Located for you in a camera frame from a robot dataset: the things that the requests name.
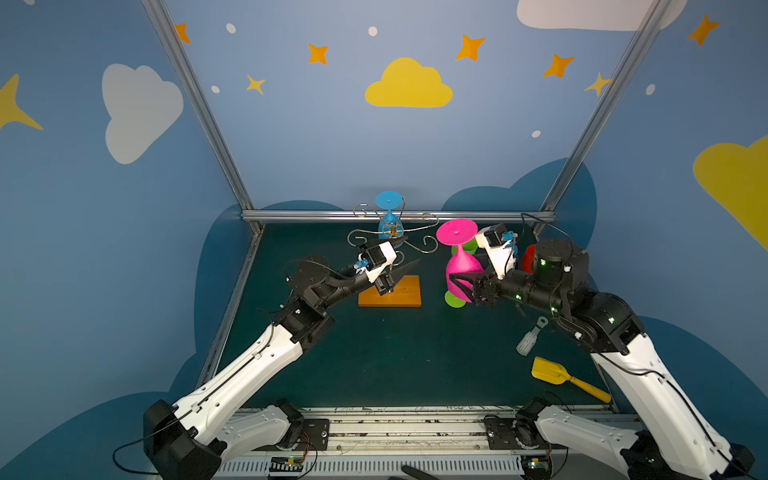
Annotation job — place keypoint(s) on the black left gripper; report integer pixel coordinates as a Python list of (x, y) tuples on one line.
[(386, 279)]

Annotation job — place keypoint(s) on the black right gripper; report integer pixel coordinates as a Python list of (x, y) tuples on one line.
[(480, 287)]

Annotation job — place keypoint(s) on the blue wine glass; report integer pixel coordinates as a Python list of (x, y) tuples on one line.
[(390, 225)]

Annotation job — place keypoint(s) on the magenta wine glass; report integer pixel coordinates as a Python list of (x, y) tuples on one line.
[(455, 233)]

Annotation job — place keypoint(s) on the red wine glass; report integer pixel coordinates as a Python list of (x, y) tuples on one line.
[(528, 259)]

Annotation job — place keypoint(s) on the light green wine glass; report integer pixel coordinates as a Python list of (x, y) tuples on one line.
[(470, 247)]

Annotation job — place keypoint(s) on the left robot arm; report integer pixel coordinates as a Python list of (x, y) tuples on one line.
[(193, 437)]

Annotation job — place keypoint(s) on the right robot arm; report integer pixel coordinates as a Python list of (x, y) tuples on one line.
[(676, 441)]

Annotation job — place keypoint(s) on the wooden rack base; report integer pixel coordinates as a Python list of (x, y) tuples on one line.
[(406, 294)]

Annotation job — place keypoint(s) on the yellow plastic piece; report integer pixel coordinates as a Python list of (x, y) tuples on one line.
[(556, 374)]

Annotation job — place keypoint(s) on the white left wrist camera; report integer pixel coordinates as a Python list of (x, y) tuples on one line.
[(374, 257)]

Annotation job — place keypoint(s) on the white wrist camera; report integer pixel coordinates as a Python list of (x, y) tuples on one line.
[(500, 246), (374, 257)]

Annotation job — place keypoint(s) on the gold wire glass rack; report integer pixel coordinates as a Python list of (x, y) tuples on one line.
[(427, 220)]

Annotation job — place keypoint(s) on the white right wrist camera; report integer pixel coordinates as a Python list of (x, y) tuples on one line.
[(500, 246)]

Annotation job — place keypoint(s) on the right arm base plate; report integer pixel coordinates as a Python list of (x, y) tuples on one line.
[(504, 433)]

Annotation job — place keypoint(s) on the aluminium frame rail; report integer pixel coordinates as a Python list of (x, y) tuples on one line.
[(408, 216)]

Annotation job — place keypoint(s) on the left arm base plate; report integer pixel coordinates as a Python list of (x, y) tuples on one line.
[(313, 434)]

